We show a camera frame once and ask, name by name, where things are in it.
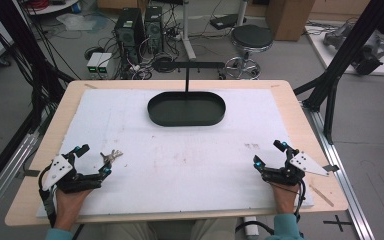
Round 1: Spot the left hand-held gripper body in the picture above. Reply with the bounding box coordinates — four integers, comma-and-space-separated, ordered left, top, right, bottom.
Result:
41, 152, 104, 195

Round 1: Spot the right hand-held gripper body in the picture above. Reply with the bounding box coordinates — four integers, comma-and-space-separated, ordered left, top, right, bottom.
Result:
259, 148, 330, 187

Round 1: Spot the bunch of silver keys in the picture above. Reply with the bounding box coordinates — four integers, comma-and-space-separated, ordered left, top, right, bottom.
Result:
99, 149, 125, 165

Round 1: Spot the black oval tray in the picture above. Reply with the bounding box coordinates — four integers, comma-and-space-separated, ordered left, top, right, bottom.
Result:
146, 91, 227, 128

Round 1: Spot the person's left hand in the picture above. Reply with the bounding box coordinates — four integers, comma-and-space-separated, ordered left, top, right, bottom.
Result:
54, 189, 92, 221

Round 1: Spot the person's right hand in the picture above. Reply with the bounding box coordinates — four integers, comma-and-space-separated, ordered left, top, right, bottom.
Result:
270, 182, 302, 215

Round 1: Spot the thin wooden stick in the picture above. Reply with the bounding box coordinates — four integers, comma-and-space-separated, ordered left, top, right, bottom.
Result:
309, 184, 335, 208

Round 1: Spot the person's left leg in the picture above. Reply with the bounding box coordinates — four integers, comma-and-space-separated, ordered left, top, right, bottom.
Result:
79, 220, 159, 240

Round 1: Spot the person's leg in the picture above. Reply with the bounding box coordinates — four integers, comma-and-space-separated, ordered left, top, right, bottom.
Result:
189, 217, 239, 240
79, 220, 159, 240

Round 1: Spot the white plastic bar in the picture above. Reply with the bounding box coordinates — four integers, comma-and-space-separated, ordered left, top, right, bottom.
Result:
243, 216, 260, 238

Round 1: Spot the white foam board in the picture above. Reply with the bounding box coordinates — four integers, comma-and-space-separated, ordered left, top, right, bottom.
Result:
35, 87, 315, 219

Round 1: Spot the person's right leg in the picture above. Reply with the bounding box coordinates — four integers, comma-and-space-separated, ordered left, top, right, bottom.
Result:
189, 217, 239, 240

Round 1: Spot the white box with green display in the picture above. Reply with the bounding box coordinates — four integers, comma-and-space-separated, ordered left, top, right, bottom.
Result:
86, 51, 104, 75
97, 52, 114, 76

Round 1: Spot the white platform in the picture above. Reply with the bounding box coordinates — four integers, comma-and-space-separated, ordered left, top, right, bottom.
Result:
304, 25, 384, 78

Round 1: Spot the black round stool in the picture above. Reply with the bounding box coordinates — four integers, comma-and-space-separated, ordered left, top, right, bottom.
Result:
224, 24, 275, 80

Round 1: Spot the black T-shaped stand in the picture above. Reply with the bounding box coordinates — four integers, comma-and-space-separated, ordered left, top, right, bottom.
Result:
152, 60, 227, 94

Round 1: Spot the large black computer tower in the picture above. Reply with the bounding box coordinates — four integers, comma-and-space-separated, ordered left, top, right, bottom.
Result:
114, 7, 146, 68

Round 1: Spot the cardboard box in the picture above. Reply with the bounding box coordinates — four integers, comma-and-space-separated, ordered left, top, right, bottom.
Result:
265, 0, 317, 42

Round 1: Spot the clear plastic sheet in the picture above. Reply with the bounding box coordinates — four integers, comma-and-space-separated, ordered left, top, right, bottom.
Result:
55, 12, 109, 34

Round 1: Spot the grey machine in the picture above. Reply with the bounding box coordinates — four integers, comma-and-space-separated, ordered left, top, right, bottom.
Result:
323, 21, 384, 76

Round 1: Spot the flat black device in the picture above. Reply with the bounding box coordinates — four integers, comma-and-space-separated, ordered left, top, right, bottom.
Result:
209, 13, 248, 31

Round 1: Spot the white desk leg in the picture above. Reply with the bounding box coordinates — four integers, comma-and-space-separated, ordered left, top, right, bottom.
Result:
180, 0, 198, 62
235, 0, 250, 28

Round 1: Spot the small black computer tower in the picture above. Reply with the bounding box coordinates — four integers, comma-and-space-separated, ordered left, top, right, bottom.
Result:
143, 5, 164, 54

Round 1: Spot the round white table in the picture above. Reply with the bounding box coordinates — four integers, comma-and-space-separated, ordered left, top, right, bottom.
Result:
24, 0, 81, 16

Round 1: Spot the right hand-held gripper cable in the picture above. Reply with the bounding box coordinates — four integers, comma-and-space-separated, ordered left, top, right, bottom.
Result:
292, 179, 308, 223

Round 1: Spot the hand-held gripper cable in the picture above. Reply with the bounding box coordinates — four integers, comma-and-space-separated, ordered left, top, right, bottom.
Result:
38, 168, 58, 229
292, 179, 308, 223

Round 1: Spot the left hand-held gripper cable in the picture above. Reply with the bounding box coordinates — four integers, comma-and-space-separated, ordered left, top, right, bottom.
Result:
38, 168, 58, 229

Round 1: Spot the aluminium rail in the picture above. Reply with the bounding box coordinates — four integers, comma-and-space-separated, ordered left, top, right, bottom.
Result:
0, 132, 42, 229
303, 102, 377, 240

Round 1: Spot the thick black cable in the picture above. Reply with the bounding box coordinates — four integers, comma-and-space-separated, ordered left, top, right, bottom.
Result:
234, 220, 277, 236

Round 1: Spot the black metal frame with cables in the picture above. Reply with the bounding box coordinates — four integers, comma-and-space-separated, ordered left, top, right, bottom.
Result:
0, 0, 76, 134

